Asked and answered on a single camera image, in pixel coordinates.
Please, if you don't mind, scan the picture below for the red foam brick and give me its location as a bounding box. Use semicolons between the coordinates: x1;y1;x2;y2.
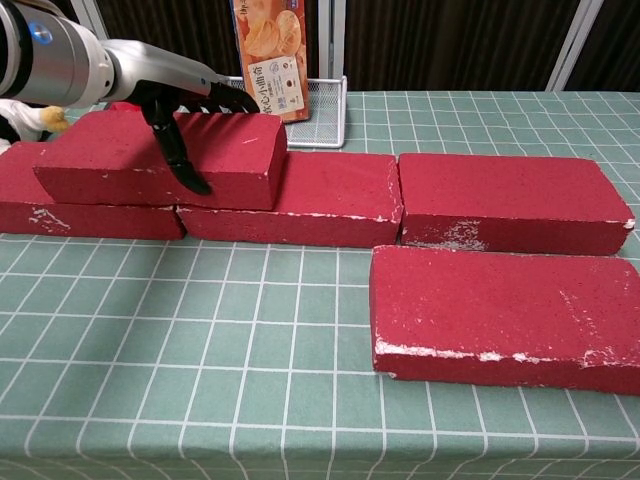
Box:
368;244;640;396
0;141;187;241
175;151;404;250
32;110;290;211
398;153;636;257

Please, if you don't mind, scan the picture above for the orange blue cookie box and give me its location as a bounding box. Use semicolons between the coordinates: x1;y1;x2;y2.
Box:
229;0;312;124

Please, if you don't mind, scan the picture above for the white wire mesh basket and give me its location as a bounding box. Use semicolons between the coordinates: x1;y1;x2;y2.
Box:
214;74;347;150

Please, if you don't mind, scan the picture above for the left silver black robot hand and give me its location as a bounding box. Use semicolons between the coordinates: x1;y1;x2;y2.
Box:
102;38;254;196

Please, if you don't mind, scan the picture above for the green checked tablecloth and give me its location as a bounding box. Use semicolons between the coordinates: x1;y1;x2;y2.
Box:
0;89;640;480

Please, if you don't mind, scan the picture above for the black white plush toy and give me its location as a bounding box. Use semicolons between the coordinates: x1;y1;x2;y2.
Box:
0;98;70;154

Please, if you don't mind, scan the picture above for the dark fabric partition panel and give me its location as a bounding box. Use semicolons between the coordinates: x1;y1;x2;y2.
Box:
569;0;640;92
319;0;609;92
69;0;331;77

